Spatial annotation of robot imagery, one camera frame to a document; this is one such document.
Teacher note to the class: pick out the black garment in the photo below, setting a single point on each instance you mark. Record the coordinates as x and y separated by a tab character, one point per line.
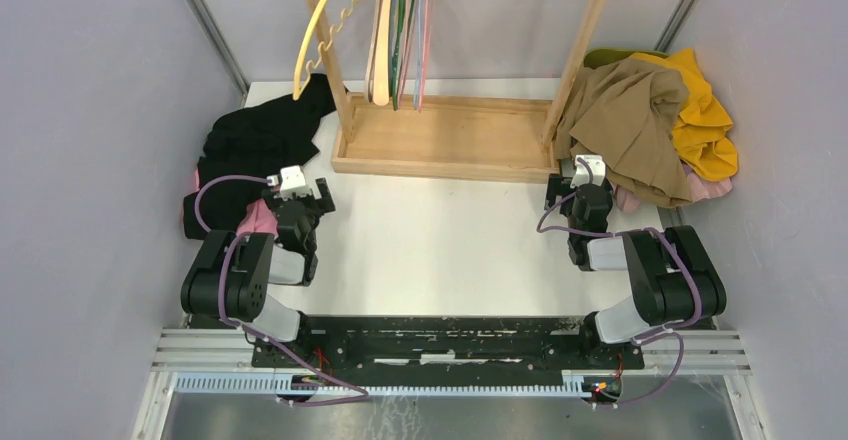
258	141

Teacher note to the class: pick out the aluminium frame rail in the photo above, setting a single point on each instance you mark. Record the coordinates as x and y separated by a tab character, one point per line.
203	384

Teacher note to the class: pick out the light pink ruffled garment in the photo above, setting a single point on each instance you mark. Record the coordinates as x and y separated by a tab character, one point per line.
701	189

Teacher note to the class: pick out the yellow garment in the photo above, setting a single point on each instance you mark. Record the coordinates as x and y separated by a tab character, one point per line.
700	134

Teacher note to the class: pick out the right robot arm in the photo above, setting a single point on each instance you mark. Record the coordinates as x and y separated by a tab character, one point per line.
673	282

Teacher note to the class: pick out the beige wooden hanger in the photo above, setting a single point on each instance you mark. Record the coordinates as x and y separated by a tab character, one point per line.
377	89

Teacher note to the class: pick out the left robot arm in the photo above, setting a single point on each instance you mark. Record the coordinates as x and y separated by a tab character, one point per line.
230	275

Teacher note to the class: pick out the green plastic bin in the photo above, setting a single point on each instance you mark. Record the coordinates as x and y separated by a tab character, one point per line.
599	57

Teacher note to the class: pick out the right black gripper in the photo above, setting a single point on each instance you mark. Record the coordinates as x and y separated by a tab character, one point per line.
554	188

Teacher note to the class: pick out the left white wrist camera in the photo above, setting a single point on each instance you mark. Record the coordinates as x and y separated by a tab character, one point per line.
290	182

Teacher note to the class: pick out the pink wire hanger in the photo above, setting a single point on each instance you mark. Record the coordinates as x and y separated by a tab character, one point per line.
412	56

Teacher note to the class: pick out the yellow plastic hanger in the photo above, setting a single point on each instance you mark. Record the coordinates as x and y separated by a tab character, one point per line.
316	49

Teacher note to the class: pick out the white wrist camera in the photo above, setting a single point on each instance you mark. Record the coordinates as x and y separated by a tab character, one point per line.
290	182
590	169

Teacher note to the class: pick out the tan pleated skirt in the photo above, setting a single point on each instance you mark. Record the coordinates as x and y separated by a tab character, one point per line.
625	112

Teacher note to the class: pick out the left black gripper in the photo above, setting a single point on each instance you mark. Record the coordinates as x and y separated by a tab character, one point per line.
319	205

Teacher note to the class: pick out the wooden hanger rack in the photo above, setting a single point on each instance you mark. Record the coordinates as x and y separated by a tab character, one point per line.
474	138

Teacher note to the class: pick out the blue wire hanger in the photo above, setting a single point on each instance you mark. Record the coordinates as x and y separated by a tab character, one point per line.
420	51

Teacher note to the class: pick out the green plastic hanger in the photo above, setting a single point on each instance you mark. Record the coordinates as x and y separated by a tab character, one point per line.
403	15

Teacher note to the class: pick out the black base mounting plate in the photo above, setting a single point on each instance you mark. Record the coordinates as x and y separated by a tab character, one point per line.
422	351

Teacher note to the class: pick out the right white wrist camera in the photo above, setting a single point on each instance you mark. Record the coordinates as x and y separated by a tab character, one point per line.
590	169

